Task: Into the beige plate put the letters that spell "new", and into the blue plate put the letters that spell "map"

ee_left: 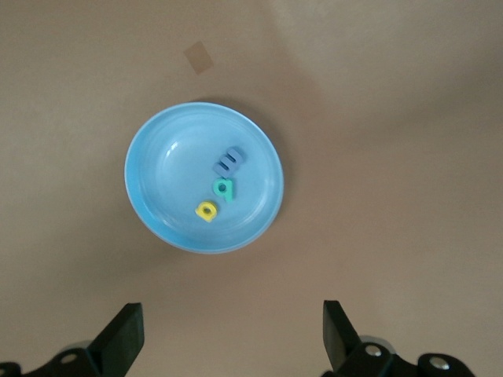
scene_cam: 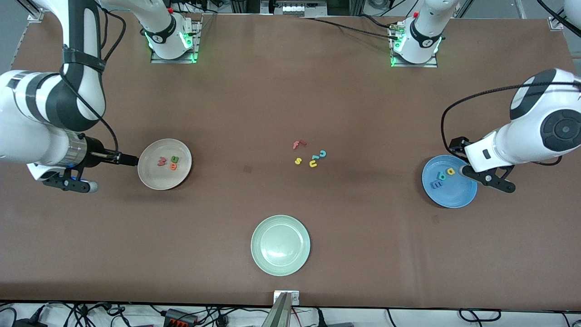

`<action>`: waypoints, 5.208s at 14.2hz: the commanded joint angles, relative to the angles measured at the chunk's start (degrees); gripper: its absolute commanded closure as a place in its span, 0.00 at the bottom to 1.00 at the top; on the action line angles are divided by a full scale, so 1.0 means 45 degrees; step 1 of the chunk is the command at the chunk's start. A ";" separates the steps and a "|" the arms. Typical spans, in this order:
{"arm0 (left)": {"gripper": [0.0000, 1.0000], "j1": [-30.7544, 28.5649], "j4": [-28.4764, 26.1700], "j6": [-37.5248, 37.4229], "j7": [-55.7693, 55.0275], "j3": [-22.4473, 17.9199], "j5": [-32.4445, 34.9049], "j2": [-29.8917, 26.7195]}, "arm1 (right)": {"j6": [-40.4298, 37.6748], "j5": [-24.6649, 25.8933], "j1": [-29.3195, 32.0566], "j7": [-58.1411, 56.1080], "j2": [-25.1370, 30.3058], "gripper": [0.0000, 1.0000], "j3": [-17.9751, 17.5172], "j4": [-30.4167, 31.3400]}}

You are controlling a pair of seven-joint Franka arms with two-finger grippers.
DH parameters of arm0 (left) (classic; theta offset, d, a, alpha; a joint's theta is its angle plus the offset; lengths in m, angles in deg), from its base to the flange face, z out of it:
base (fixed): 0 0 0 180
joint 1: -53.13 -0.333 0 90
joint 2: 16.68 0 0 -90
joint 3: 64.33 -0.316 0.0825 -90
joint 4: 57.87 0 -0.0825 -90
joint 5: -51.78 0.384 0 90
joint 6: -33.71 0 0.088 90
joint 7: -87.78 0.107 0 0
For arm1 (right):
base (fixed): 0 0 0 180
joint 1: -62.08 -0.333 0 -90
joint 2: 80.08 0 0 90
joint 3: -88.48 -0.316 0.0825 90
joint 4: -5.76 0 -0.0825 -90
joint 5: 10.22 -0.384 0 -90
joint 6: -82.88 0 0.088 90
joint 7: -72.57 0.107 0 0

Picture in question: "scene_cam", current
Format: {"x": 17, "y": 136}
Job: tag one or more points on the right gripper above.
{"x": 94, "y": 149}

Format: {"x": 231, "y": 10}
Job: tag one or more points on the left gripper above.
{"x": 458, "y": 144}

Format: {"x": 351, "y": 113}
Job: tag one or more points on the teal foam letter b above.
{"x": 441, "y": 175}

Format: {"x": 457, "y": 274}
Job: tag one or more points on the blue foam letter m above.
{"x": 435, "y": 184}

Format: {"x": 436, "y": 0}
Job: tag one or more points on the pink foam letter m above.
{"x": 162, "y": 161}

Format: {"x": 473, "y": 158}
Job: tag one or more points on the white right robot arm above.
{"x": 27, "y": 141}

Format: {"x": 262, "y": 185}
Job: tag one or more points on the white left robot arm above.
{"x": 522, "y": 141}

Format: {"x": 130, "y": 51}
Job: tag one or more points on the blue plate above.
{"x": 458, "y": 193}

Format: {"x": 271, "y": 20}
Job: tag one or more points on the light brown plate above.
{"x": 156, "y": 177}

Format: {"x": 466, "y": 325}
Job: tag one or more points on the black red power strip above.
{"x": 179, "y": 318}

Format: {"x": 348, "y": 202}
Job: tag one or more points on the red foam letter f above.
{"x": 297, "y": 145}

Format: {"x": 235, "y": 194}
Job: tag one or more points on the pale green plate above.
{"x": 280, "y": 245}

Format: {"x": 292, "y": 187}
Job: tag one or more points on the white connector block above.
{"x": 297, "y": 9}

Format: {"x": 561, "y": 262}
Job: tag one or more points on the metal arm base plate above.
{"x": 196, "y": 45}
{"x": 426, "y": 64}

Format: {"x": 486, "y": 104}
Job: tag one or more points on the small metal mounting bracket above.
{"x": 295, "y": 297}

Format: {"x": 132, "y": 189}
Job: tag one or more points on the aluminium camera pole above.
{"x": 279, "y": 313}

